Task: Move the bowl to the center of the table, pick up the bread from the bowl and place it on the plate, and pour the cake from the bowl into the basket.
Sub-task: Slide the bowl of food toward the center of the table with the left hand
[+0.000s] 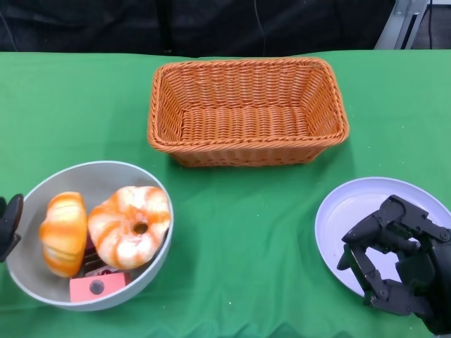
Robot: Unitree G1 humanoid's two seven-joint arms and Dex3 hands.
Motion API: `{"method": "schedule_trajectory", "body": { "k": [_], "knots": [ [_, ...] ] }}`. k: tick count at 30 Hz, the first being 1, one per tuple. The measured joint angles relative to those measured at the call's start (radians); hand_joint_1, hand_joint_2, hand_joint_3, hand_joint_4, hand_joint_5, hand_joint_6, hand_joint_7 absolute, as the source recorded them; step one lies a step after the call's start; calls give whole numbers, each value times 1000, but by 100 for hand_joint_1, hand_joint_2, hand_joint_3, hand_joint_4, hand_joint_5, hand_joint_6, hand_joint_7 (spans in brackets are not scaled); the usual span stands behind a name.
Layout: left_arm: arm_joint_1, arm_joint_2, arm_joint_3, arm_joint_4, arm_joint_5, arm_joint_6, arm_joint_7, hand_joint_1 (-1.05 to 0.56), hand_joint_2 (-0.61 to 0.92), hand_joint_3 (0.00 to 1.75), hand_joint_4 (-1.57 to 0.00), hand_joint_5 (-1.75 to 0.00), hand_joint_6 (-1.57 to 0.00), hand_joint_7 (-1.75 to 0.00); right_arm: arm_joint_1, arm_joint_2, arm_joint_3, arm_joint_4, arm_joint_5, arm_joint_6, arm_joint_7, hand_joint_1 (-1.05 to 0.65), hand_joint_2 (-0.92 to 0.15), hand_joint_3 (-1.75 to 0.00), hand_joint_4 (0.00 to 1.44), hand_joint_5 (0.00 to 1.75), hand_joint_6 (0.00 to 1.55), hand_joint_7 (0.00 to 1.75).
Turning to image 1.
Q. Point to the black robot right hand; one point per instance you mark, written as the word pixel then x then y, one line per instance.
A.
pixel 433 271

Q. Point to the pale lavender plate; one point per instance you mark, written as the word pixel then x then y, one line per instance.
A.
pixel 352 207

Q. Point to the orange striped bread roll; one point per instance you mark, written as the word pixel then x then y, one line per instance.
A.
pixel 63 236

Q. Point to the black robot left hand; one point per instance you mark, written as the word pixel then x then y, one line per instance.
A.
pixel 8 225

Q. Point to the black backdrop cloth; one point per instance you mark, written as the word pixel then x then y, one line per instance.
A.
pixel 105 24

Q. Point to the grey round bowl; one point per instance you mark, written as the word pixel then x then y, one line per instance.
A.
pixel 98 176

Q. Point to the grey metal frame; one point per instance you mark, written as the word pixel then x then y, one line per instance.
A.
pixel 398 24

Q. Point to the green tablecloth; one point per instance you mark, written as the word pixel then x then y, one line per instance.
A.
pixel 225 229

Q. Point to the chocolate layered cake slice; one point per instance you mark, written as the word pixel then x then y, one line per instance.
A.
pixel 92 257

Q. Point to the pink cake block black dot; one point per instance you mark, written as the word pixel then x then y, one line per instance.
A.
pixel 112 283

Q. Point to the orange wicker basket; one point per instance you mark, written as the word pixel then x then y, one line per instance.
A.
pixel 246 123

